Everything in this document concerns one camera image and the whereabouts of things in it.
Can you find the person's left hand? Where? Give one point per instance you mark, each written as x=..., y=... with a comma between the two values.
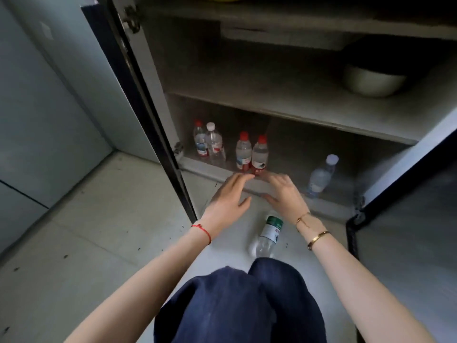
x=223, y=207

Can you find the person's right hand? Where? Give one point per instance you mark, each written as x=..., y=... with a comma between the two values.
x=291, y=201

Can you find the person's left thumb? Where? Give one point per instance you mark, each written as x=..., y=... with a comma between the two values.
x=243, y=206

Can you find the person's right thumb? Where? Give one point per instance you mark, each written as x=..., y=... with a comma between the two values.
x=271, y=201

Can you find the person's left forearm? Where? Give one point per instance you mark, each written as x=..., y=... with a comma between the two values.
x=150, y=285

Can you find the person's right forearm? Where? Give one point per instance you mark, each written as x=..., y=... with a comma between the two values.
x=357, y=282

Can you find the green label water bottle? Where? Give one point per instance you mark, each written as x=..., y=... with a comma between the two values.
x=268, y=235

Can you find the white cap blue label bottle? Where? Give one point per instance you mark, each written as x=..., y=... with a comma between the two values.
x=320, y=178

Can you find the gold bangle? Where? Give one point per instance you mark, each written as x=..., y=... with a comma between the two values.
x=317, y=238

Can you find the white cap red label bottle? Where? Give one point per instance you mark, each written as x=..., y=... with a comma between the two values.
x=215, y=142

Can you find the red cap blue label bottle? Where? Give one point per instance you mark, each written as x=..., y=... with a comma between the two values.
x=200, y=141

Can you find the metal door hinge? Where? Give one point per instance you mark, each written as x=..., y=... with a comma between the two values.
x=178, y=148
x=359, y=211
x=131, y=18

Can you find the grey cabinet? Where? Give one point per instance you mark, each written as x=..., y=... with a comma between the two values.
x=285, y=107

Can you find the dark blue trousers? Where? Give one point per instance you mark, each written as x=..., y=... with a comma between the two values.
x=242, y=307

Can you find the black-edged cabinet door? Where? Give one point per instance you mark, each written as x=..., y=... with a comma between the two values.
x=407, y=225
x=117, y=85

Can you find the white bowl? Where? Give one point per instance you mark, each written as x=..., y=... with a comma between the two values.
x=373, y=82

